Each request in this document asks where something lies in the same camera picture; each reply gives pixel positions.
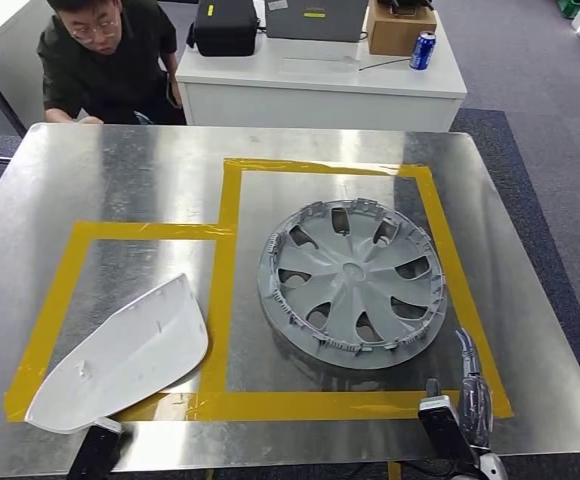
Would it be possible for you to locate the person's left hand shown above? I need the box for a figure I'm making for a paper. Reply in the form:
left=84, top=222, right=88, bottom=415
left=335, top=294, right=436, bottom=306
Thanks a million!
left=165, top=71, right=184, bottom=111

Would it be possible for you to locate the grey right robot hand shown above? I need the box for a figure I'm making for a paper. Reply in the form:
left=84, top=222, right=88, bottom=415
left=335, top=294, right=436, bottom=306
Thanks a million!
left=455, top=329, right=494, bottom=448

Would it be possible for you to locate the grey plastic hubcap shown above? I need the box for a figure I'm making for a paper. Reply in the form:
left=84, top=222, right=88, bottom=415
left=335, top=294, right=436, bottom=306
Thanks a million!
left=256, top=197, right=448, bottom=371

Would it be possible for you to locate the white plastic cover part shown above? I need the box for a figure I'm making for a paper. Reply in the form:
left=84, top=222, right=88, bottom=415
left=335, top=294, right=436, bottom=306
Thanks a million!
left=24, top=273, right=209, bottom=435

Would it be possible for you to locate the steel workbench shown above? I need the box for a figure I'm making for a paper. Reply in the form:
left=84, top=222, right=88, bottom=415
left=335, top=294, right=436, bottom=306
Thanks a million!
left=0, top=122, right=580, bottom=478

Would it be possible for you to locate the yellow workbench tape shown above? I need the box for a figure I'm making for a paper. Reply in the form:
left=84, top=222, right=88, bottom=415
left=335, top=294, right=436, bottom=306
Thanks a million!
left=3, top=157, right=513, bottom=423

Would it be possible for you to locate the person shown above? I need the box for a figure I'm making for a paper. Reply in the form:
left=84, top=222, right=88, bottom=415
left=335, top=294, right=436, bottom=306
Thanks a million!
left=36, top=0, right=187, bottom=127

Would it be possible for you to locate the black carrying case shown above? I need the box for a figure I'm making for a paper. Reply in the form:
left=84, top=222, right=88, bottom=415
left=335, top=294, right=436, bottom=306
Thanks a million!
left=186, top=0, right=261, bottom=58

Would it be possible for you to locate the grey laptop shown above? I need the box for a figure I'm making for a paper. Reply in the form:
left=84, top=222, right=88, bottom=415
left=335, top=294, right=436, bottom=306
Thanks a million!
left=264, top=0, right=369, bottom=44

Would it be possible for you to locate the cardboard box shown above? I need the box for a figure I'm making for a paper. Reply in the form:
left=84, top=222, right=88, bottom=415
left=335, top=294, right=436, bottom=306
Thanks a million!
left=365, top=0, right=437, bottom=58

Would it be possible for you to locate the black remote controller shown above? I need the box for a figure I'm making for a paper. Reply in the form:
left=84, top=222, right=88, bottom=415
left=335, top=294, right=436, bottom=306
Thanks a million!
left=377, top=0, right=435, bottom=16

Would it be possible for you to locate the blue soda can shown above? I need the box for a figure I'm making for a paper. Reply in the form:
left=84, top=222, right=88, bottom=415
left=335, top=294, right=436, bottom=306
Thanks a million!
left=408, top=31, right=437, bottom=72

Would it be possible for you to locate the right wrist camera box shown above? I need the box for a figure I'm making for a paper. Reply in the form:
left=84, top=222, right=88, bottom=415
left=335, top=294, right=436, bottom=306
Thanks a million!
left=418, top=395, right=476, bottom=465

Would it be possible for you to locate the thin black desk cable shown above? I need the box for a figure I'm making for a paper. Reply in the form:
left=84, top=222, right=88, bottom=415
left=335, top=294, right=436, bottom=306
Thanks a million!
left=359, top=57, right=411, bottom=72

